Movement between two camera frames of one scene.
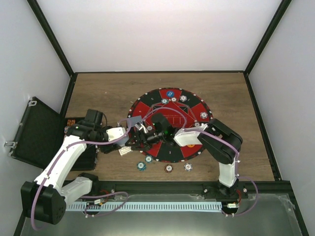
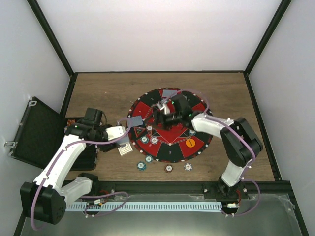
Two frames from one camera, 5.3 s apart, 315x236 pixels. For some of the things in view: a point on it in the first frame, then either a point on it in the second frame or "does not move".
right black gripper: x=139 y=135 → x=157 y=113
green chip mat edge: x=148 y=159 does not move
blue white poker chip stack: x=188 y=166 does not move
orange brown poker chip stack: x=168 y=168 does not move
